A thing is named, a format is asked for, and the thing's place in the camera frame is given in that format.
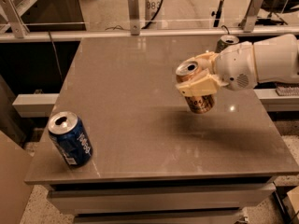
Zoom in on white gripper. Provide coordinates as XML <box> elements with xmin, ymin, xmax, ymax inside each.
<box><xmin>176</xmin><ymin>42</ymin><xmax>257</xmax><ymax>97</ymax></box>

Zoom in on orange soda can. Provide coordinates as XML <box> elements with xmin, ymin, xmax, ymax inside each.
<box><xmin>176</xmin><ymin>61</ymin><xmax>214</xmax><ymax>114</ymax></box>

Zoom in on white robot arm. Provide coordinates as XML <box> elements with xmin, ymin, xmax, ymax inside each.
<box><xmin>177</xmin><ymin>35</ymin><xmax>299</xmax><ymax>97</ymax></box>

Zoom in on green soda can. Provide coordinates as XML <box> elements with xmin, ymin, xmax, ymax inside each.
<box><xmin>216</xmin><ymin>35</ymin><xmax>239</xmax><ymax>53</ymax></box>

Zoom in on blue Pepsi can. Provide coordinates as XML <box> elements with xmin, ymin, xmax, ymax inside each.
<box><xmin>48</xmin><ymin>111</ymin><xmax>93</xmax><ymax>167</ymax></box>

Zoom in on black stand behind glass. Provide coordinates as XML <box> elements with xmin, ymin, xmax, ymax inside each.
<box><xmin>210</xmin><ymin>0</ymin><xmax>241</xmax><ymax>28</ymax></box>

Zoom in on grey table with drawers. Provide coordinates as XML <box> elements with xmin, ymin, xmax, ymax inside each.
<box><xmin>25</xmin><ymin>36</ymin><xmax>298</xmax><ymax>224</ymax></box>

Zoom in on cardboard box corner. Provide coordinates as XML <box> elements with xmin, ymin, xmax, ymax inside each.
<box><xmin>283</xmin><ymin>186</ymin><xmax>299</xmax><ymax>224</ymax></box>

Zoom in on brown panel at left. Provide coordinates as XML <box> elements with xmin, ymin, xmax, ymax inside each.
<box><xmin>0</xmin><ymin>132</ymin><xmax>33</xmax><ymax>224</ymax></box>

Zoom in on right metal bracket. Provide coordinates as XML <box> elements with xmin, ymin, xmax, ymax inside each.
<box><xmin>240</xmin><ymin>0</ymin><xmax>263</xmax><ymax>33</ymax></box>

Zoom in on metal bracket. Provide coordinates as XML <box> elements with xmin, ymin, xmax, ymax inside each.
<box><xmin>240</xmin><ymin>0</ymin><xmax>263</xmax><ymax>33</ymax></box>
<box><xmin>127</xmin><ymin>0</ymin><xmax>141</xmax><ymax>35</ymax></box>
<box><xmin>0</xmin><ymin>0</ymin><xmax>29</xmax><ymax>38</ymax></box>

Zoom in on white post with black cable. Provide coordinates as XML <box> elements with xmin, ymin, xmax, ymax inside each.
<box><xmin>143</xmin><ymin>0</ymin><xmax>164</xmax><ymax>29</ymax></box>

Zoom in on middle metal bracket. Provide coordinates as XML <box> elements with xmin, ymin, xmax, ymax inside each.
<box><xmin>127</xmin><ymin>0</ymin><xmax>141</xmax><ymax>35</ymax></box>

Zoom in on metal rail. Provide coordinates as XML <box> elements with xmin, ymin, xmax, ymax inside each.
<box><xmin>0</xmin><ymin>26</ymin><xmax>299</xmax><ymax>43</ymax></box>

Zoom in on left metal bracket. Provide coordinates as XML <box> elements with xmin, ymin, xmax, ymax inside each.
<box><xmin>0</xmin><ymin>0</ymin><xmax>29</xmax><ymax>38</ymax></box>

